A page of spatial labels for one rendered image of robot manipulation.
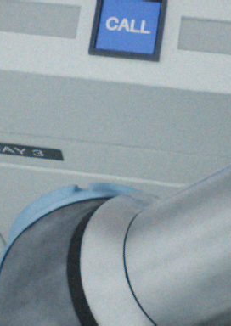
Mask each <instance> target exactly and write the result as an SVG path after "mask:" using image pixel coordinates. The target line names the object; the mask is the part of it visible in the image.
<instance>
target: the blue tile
mask: <svg viewBox="0 0 231 326"><path fill-rule="evenodd" d="M160 17H161V3H153V2H145V1H135V0H104V1H103V7H102V12H101V17H100V22H99V32H98V36H97V41H96V48H104V49H112V50H121V51H129V52H137V53H153V54H155V47H156V41H157V35H158V30H159V24H160Z"/></svg>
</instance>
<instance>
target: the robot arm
mask: <svg viewBox="0 0 231 326"><path fill-rule="evenodd" d="M0 326H231V163H230V164H228V165H226V166H224V167H222V168H221V169H219V170H217V171H215V172H213V173H212V174H210V175H208V176H207V177H204V178H202V179H200V180H199V181H197V182H195V183H193V184H191V185H189V186H188V187H186V188H183V189H181V190H180V191H178V192H176V193H175V194H172V195H170V196H168V197H167V198H165V199H162V198H160V197H158V196H155V195H152V194H146V193H144V192H142V191H140V190H137V189H135V188H130V187H127V186H123V185H119V184H113V183H90V185H89V188H87V189H81V188H78V186H77V185H75V184H74V185H70V186H66V187H63V188H58V189H55V190H53V191H51V192H48V193H46V194H44V195H42V196H40V197H39V198H37V199H35V200H33V201H32V202H31V203H30V204H29V205H28V206H27V207H26V208H25V209H24V210H23V211H22V212H21V213H20V214H19V215H18V216H17V217H16V218H15V219H14V222H13V224H12V226H11V228H10V230H9V233H8V239H7V243H6V245H5V247H4V249H3V252H2V257H1V260H0Z"/></svg>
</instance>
